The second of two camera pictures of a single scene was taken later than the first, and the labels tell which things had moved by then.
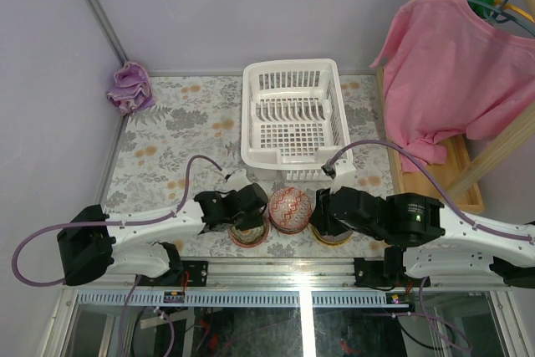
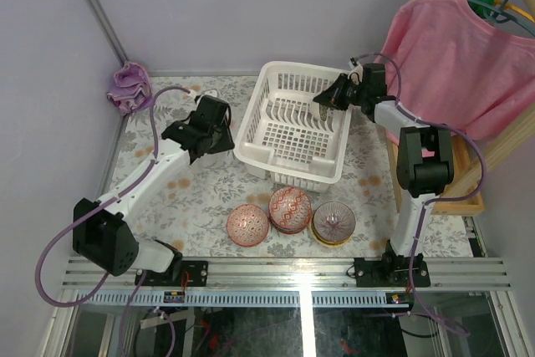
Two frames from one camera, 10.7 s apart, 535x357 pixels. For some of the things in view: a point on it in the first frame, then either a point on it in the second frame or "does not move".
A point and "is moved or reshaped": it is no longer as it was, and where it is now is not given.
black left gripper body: [249, 218] to [218, 140]
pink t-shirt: [450, 71] does not move
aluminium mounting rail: [290, 274] does not move
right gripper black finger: [326, 227] to [335, 94]
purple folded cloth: [132, 90] does not move
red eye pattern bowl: [252, 237] does not move
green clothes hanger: [483, 4] does not move
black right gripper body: [322, 196] to [356, 94]
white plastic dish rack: [293, 119] is moved or reshaped
